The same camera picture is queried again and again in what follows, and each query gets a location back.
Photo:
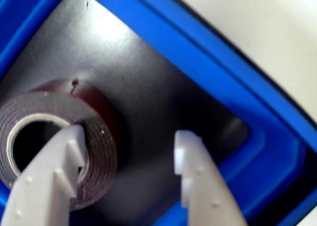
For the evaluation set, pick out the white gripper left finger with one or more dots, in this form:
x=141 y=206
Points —
x=42 y=181

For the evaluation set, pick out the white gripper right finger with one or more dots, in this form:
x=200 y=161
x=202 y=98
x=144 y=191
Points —
x=205 y=186

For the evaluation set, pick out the red tape roll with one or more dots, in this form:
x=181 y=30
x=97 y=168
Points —
x=99 y=136

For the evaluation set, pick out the blue square box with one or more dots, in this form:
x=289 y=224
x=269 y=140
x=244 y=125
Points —
x=223 y=74

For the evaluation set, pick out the black square pad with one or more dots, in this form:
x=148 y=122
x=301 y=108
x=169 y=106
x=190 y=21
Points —
x=123 y=74

